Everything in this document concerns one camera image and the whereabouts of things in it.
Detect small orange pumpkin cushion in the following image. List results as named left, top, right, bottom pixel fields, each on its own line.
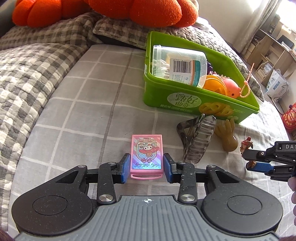
left=12, top=0, right=91, bottom=28

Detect tan rubber hand toy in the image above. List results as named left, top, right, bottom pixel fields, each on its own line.
left=214, top=118, right=238, bottom=152

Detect purple toy grapes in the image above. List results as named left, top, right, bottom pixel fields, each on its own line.
left=207, top=62, right=214, bottom=75

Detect beige window curtain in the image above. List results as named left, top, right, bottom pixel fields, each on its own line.
left=233, top=0, right=281, bottom=55

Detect pink braided cord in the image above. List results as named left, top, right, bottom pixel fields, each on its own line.
left=239, top=62, right=255, bottom=98

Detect orange yellow toy plate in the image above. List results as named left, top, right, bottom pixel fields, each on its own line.
left=203, top=75, right=228, bottom=95

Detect beige starfish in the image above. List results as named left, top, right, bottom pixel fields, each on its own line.
left=213, top=72, right=228, bottom=79

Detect large orange pumpkin cushion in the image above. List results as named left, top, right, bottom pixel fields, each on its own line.
left=86, top=0, right=199, bottom=28

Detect wooden shelf desk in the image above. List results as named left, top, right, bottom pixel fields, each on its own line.
left=243, top=16, right=295, bottom=86

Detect pink card box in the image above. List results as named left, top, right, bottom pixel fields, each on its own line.
left=130, top=134, right=164, bottom=180

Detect green plastic storage bin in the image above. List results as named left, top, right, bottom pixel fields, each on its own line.
left=144, top=31, right=259, bottom=123

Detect small red brown figurine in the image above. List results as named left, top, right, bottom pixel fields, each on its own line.
left=240, top=136, right=258, bottom=170

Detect right hand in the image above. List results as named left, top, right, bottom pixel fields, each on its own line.
left=287, top=177, right=296, bottom=216

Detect grey checkered quilt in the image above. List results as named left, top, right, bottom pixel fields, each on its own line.
left=0, top=10, right=265, bottom=223

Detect cotton swab plastic jar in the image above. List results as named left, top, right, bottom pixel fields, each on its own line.
left=152, top=45, right=207, bottom=88

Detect red gift bag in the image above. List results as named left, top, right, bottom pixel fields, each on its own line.
left=281, top=103, right=296, bottom=133

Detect pink toy pig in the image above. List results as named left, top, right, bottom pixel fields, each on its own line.
left=223, top=78, right=241, bottom=99

